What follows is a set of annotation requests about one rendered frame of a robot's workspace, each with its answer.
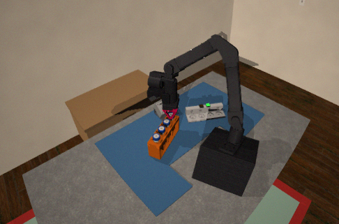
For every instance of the blue flat mat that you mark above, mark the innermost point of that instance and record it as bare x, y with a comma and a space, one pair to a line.
153, 180

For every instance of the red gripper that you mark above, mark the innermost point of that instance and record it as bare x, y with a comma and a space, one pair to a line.
172, 107

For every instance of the orange tube rack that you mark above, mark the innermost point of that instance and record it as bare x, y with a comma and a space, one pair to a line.
157, 148

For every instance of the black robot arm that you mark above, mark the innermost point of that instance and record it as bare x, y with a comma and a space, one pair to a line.
159, 83

